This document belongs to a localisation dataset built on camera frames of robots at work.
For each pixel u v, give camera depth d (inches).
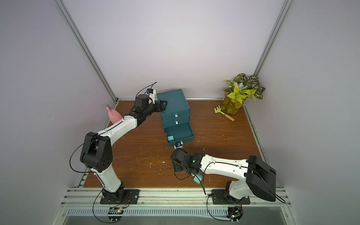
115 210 28.1
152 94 31.8
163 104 32.9
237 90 35.4
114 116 39.7
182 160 23.2
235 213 27.4
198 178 30.5
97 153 18.9
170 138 37.0
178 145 28.3
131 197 28.7
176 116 33.6
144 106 28.0
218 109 44.1
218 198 27.9
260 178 15.8
